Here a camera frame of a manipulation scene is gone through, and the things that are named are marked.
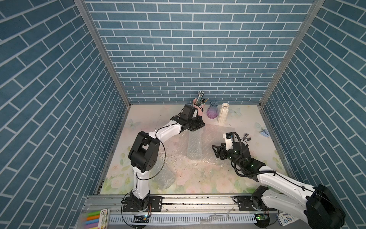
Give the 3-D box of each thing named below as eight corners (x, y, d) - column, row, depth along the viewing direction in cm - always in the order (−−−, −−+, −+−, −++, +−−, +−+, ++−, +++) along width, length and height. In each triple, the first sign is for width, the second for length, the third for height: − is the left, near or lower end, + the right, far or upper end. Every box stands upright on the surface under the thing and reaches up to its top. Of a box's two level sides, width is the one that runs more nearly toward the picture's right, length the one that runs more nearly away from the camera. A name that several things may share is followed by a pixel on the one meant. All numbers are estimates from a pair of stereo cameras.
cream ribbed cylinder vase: (218, 125, 109) (222, 110, 96) (217, 118, 114) (220, 102, 101) (225, 125, 109) (230, 110, 96) (223, 118, 114) (228, 102, 101)
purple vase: (207, 118, 112) (209, 107, 103) (206, 111, 117) (208, 100, 108) (216, 119, 112) (219, 107, 103) (215, 111, 117) (217, 100, 108)
